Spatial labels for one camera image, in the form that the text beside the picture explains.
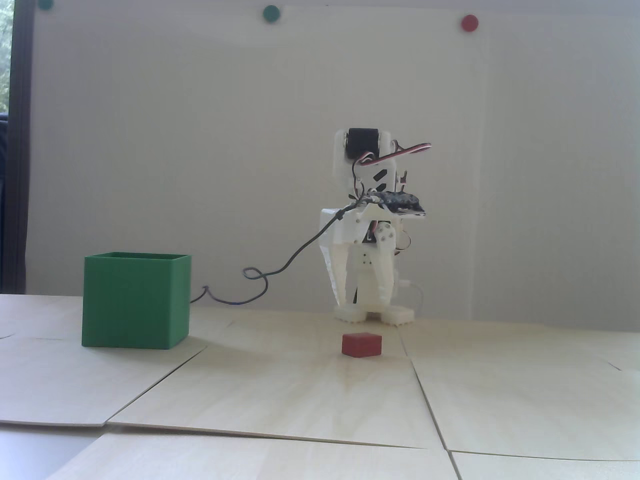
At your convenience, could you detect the green box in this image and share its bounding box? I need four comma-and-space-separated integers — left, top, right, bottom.
81, 251, 193, 350

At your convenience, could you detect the white power cable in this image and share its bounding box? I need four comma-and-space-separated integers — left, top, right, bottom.
400, 279, 426, 321

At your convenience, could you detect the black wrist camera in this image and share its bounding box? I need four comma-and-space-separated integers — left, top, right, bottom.
367, 189, 427, 217

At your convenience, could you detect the light plywood board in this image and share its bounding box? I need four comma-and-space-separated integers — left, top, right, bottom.
0, 294, 236, 348
106, 347, 447, 449
407, 356, 640, 462
0, 336, 208, 428

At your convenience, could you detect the red block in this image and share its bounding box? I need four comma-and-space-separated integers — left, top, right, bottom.
341, 332, 383, 359

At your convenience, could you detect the white paper sheet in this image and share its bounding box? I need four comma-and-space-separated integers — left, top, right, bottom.
31, 5, 488, 321

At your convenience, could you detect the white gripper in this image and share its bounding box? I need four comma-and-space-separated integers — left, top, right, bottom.
320, 200, 401, 307

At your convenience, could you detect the black camera cable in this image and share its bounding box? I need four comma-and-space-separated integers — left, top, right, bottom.
189, 197, 373, 307

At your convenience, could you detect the dark window frame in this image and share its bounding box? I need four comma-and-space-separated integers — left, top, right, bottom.
10, 0, 33, 296

